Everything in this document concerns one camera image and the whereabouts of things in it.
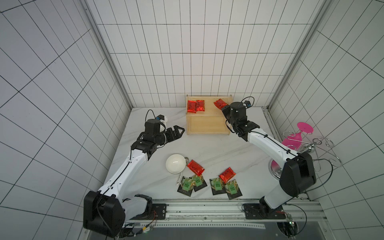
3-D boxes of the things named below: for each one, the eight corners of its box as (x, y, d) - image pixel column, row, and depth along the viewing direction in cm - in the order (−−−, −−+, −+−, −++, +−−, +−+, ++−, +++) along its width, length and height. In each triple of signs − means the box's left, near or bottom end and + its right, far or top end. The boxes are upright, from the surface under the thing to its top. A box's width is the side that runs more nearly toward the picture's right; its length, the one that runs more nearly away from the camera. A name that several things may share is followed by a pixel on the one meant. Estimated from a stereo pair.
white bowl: (165, 175, 86) (164, 172, 82) (168, 157, 93) (167, 153, 89) (185, 175, 86) (184, 172, 82) (185, 157, 93) (185, 153, 89)
